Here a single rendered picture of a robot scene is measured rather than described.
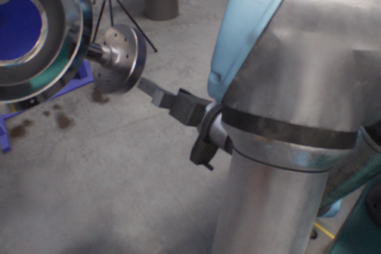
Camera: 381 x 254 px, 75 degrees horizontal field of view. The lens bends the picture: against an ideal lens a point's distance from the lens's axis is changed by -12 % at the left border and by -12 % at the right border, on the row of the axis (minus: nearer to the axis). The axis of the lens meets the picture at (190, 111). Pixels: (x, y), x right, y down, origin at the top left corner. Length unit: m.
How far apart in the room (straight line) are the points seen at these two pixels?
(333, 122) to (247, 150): 0.07
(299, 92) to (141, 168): 1.47
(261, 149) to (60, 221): 1.44
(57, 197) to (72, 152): 0.31
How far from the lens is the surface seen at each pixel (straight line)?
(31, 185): 1.77
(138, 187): 1.56
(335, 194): 0.47
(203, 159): 0.57
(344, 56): 0.20
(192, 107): 0.52
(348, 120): 0.21
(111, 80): 0.77
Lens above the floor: 1.34
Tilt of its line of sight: 45 degrees down
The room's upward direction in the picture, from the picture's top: straight up
